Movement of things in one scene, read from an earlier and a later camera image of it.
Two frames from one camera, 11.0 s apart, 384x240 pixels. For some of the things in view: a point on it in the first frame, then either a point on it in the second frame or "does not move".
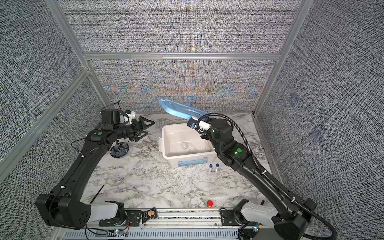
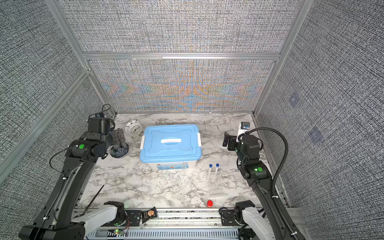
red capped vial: x=209 y=203 does not move
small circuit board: x=148 y=214 does not move
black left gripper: x=143 y=126 to x=118 y=139
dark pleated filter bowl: x=119 y=151 does not move
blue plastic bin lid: x=178 y=110 to x=170 y=143
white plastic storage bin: x=183 y=147 to x=173 y=165
